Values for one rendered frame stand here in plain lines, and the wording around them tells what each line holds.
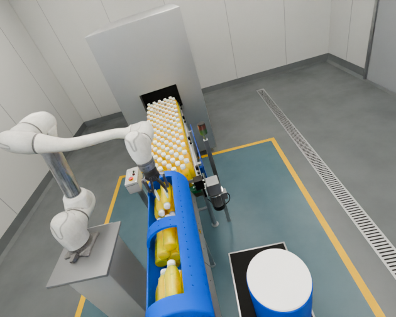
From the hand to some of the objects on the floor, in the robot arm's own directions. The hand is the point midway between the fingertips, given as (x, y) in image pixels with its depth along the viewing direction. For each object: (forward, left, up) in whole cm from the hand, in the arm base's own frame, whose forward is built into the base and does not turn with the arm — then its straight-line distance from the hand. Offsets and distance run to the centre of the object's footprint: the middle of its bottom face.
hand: (161, 194), depth 136 cm
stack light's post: (+19, +77, -125) cm, 148 cm away
